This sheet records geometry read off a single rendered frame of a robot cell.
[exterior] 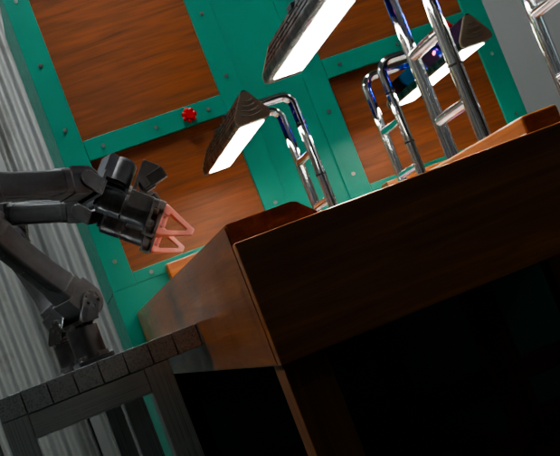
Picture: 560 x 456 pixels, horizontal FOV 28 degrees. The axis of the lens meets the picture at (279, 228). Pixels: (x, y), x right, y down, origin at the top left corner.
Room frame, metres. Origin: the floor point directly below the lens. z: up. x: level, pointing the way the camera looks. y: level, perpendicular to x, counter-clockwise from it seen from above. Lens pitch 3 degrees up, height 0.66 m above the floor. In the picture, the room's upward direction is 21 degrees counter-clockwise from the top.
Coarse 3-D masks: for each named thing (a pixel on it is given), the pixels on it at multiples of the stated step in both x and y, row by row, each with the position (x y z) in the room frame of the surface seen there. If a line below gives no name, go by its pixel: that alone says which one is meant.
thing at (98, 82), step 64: (0, 0) 3.25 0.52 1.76; (64, 0) 3.20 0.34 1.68; (128, 0) 3.23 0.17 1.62; (192, 0) 3.26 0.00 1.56; (256, 0) 3.31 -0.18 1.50; (448, 0) 3.44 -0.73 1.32; (64, 64) 3.18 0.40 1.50; (128, 64) 3.22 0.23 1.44; (192, 64) 3.26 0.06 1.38; (256, 64) 3.29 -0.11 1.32; (320, 64) 3.32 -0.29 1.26; (64, 128) 3.15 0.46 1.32; (128, 128) 3.19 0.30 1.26; (192, 128) 3.24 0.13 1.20; (320, 128) 3.32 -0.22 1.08; (192, 192) 3.23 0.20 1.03; (256, 192) 3.27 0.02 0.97; (320, 192) 3.30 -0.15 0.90; (128, 256) 3.18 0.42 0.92
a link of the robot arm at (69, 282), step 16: (0, 224) 2.12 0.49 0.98; (0, 240) 2.11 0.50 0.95; (16, 240) 2.14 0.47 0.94; (0, 256) 2.14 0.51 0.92; (16, 256) 2.13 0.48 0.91; (32, 256) 2.15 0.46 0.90; (16, 272) 2.17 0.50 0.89; (32, 272) 2.15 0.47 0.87; (48, 272) 2.17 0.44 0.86; (64, 272) 2.19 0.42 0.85; (48, 288) 2.17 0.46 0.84; (64, 288) 2.17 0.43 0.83; (80, 288) 2.19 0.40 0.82; (96, 288) 2.22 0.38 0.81; (64, 304) 2.19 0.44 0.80; (80, 304) 2.19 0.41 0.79
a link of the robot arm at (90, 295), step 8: (88, 296) 2.19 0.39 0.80; (96, 296) 2.20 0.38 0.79; (88, 304) 2.19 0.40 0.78; (96, 304) 2.20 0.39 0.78; (88, 312) 2.18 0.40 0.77; (96, 312) 2.20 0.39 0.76; (64, 320) 2.23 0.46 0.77; (80, 320) 2.17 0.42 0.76; (88, 320) 2.18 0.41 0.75; (64, 328) 2.22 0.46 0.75
